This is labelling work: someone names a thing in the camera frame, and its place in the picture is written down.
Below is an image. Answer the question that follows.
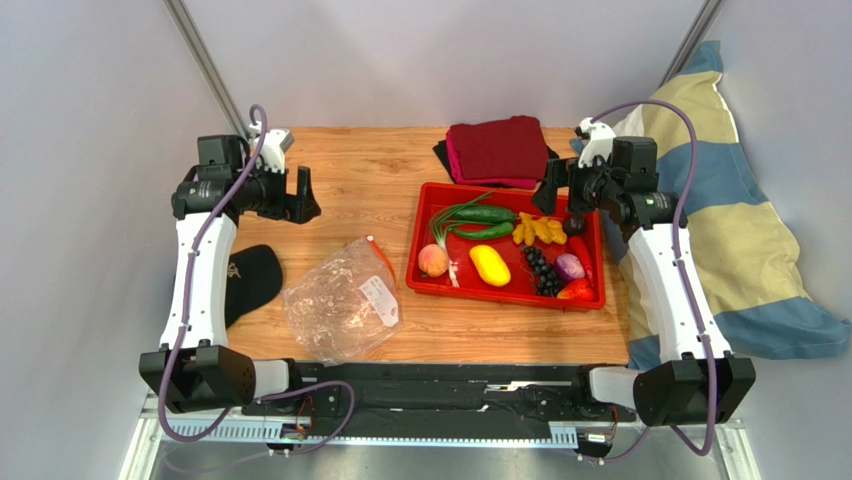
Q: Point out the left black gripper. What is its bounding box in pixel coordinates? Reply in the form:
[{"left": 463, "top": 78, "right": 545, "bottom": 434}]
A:
[{"left": 235, "top": 158, "right": 321, "bottom": 225}]

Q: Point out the yellow ginger root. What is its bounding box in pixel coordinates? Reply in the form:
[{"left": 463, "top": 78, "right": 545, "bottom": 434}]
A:
[{"left": 512, "top": 212, "right": 568, "bottom": 246}]

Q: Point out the red chili pepper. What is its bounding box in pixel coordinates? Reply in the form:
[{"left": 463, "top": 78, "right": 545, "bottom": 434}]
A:
[{"left": 568, "top": 236, "right": 594, "bottom": 282}]

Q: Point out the purple onion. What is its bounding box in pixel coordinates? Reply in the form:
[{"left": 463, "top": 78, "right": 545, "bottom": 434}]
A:
[{"left": 554, "top": 253, "right": 586, "bottom": 282}]

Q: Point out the black grape bunch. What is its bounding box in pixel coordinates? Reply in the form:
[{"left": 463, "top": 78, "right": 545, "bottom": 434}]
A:
[{"left": 521, "top": 246, "right": 564, "bottom": 298}]

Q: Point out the red orange tomato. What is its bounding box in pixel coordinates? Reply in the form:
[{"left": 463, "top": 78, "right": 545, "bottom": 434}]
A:
[{"left": 557, "top": 278, "right": 596, "bottom": 302}]

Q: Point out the clear zip top bag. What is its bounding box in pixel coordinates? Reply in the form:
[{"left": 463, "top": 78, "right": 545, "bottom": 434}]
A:
[{"left": 282, "top": 235, "right": 402, "bottom": 366}]

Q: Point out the peach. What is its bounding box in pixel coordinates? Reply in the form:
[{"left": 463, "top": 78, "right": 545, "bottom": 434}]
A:
[{"left": 417, "top": 243, "right": 450, "bottom": 278}]

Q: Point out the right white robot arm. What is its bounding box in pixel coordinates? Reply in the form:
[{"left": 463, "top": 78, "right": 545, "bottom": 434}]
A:
[{"left": 532, "top": 137, "right": 756, "bottom": 427}]

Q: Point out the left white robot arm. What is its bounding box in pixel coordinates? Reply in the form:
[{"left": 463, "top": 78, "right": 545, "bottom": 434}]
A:
[{"left": 139, "top": 129, "right": 321, "bottom": 413}]

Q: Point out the dark round fruit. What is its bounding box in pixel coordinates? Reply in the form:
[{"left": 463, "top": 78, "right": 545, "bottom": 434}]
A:
[{"left": 562, "top": 215, "right": 587, "bottom": 237}]

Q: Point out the lower green pepper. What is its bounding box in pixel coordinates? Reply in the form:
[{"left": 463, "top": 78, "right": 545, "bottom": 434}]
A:
[{"left": 450, "top": 222, "right": 515, "bottom": 241}]

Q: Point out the dark red folded cloth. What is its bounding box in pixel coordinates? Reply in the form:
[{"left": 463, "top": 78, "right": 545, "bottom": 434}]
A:
[{"left": 445, "top": 115, "right": 550, "bottom": 189}]

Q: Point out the upper green cucumber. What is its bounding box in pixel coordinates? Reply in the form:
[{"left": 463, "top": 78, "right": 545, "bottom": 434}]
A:
[{"left": 451, "top": 204, "right": 517, "bottom": 224}]

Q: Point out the red plastic tray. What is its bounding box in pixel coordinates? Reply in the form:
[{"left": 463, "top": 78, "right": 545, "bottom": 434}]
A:
[{"left": 405, "top": 182, "right": 606, "bottom": 311}]

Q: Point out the black cap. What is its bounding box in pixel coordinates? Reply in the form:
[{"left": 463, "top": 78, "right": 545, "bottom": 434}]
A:
[{"left": 224, "top": 245, "right": 285, "bottom": 328}]

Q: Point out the pink folded cloth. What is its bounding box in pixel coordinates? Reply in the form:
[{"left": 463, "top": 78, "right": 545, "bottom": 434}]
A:
[{"left": 446, "top": 133, "right": 537, "bottom": 190}]

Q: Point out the green onion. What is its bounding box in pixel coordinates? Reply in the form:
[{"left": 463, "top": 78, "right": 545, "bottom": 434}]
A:
[{"left": 429, "top": 191, "right": 492, "bottom": 288}]

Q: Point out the striped pillow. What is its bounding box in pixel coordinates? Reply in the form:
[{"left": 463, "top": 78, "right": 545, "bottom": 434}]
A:
[{"left": 614, "top": 41, "right": 851, "bottom": 360}]

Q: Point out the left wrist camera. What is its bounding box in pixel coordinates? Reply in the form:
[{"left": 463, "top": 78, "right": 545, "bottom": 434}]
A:
[{"left": 255, "top": 128, "right": 295, "bottom": 174}]

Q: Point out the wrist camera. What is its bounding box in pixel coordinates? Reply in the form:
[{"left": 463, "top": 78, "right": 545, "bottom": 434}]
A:
[
  {"left": 255, "top": 128, "right": 295, "bottom": 174},
  {"left": 576, "top": 117, "right": 616, "bottom": 168}
]

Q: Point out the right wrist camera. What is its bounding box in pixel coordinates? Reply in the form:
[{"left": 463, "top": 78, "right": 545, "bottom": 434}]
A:
[{"left": 576, "top": 117, "right": 616, "bottom": 168}]

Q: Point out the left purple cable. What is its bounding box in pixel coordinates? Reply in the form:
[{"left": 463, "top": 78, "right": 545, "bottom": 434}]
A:
[{"left": 156, "top": 103, "right": 357, "bottom": 458}]

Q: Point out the purple cable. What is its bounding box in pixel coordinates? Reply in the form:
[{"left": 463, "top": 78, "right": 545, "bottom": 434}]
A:
[
  {"left": 576, "top": 99, "right": 719, "bottom": 465},
  {"left": 156, "top": 103, "right": 357, "bottom": 458}
]

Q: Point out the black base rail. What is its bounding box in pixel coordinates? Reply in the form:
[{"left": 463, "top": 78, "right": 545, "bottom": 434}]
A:
[{"left": 242, "top": 362, "right": 636, "bottom": 441}]

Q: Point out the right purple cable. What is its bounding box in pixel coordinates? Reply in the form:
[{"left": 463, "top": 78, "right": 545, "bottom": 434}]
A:
[{"left": 576, "top": 99, "right": 719, "bottom": 465}]

